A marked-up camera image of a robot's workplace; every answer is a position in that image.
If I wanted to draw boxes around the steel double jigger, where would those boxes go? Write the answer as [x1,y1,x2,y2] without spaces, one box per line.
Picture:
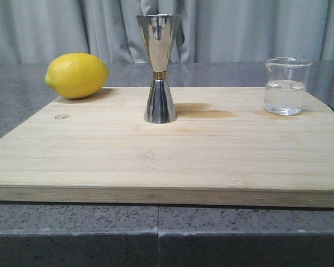
[136,14,180,124]

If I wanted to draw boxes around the clear glass beaker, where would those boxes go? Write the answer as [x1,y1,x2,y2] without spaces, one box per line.
[264,57,312,116]

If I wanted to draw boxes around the light wooden cutting board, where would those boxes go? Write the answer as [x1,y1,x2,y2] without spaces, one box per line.
[0,87,334,207]

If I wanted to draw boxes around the yellow lemon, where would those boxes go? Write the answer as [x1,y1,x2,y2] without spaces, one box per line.
[45,52,109,99]

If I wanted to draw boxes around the grey curtain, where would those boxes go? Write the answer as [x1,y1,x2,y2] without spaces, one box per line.
[0,1,334,63]

